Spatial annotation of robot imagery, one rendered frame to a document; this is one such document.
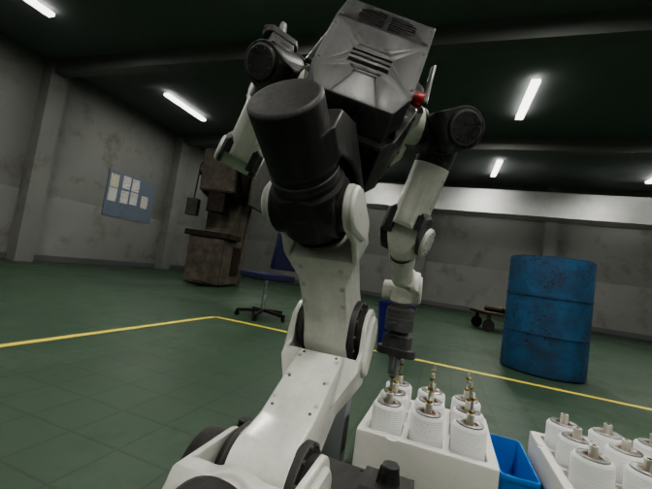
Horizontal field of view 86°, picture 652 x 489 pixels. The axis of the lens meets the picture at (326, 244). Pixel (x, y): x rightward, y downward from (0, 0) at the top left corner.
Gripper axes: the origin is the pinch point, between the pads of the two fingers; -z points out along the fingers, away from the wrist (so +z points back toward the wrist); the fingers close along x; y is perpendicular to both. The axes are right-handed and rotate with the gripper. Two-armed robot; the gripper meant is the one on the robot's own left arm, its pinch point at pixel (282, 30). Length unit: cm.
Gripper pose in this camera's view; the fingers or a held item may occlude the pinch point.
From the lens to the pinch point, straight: 137.5
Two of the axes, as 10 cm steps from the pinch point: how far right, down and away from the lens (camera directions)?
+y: 6.2, -2.0, -7.6
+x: 7.8, 2.6, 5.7
